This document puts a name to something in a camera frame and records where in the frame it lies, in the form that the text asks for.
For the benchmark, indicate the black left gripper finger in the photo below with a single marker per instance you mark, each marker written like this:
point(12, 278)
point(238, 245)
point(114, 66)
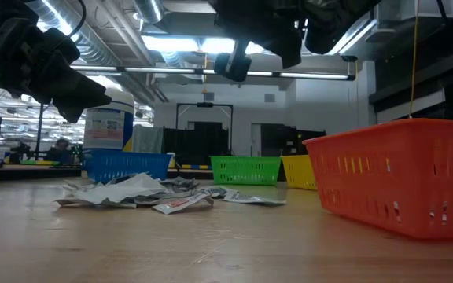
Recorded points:
point(72, 114)
point(79, 88)

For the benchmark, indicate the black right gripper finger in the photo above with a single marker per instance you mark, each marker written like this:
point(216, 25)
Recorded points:
point(291, 49)

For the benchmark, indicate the yellow plastic basket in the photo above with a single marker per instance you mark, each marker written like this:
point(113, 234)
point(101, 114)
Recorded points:
point(299, 171)

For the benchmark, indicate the orange plastic basket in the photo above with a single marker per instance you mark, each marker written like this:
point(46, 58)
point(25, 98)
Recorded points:
point(399, 177)

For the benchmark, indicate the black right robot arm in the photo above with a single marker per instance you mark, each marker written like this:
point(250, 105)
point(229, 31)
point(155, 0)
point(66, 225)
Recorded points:
point(340, 23)

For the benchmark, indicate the black pole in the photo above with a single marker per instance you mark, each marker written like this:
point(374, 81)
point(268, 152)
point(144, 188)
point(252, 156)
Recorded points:
point(39, 129)

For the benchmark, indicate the white wipes canister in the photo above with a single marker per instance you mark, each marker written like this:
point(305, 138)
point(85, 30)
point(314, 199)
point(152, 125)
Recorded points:
point(108, 129)

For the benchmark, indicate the person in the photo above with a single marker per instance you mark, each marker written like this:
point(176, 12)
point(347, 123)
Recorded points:
point(59, 151)

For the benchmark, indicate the yellow-green block strip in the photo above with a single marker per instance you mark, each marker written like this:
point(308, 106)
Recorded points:
point(39, 161)

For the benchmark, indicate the slanted ceiling light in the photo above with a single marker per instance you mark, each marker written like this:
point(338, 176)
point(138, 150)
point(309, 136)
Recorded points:
point(352, 39)

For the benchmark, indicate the wooden background table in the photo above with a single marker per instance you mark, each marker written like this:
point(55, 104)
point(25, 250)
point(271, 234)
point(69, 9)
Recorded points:
point(34, 166)

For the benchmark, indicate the blue plastic basket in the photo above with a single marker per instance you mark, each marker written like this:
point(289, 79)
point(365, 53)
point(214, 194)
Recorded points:
point(124, 165)

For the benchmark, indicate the grey cover cloth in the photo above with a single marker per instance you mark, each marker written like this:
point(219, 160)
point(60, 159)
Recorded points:
point(148, 139)

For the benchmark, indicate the ceiling light panel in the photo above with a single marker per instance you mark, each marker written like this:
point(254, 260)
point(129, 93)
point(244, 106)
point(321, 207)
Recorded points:
point(171, 44)

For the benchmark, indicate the long fluorescent light strip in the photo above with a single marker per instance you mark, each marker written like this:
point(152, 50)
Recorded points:
point(159, 70)

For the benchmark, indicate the black cabinet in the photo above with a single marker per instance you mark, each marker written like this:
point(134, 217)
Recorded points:
point(289, 141)

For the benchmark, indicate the large white packet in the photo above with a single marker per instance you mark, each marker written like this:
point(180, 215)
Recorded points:
point(124, 190)

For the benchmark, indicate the white door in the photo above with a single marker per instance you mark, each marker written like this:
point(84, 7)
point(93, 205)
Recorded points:
point(256, 139)

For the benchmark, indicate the green plastic basket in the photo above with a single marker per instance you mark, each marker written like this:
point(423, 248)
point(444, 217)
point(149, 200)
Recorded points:
point(246, 170)

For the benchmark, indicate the yellow-black striped bar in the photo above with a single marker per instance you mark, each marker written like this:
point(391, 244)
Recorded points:
point(195, 167)

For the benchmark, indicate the red-printed white packet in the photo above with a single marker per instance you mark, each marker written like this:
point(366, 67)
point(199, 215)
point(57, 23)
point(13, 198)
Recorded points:
point(179, 203)

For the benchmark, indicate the large silver ventilation duct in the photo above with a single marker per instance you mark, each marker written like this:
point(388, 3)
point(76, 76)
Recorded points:
point(96, 49)

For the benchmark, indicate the square wall vent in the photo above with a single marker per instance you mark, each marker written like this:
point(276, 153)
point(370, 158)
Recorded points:
point(269, 98)
point(208, 96)

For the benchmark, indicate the black gantry frame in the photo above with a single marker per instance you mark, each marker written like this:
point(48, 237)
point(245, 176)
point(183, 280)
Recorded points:
point(205, 105)

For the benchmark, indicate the small silver ventilation duct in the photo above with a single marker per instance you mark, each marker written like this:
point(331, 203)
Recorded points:
point(149, 9)

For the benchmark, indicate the dark wall shelving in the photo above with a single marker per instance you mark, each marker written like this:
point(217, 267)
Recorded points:
point(427, 78)

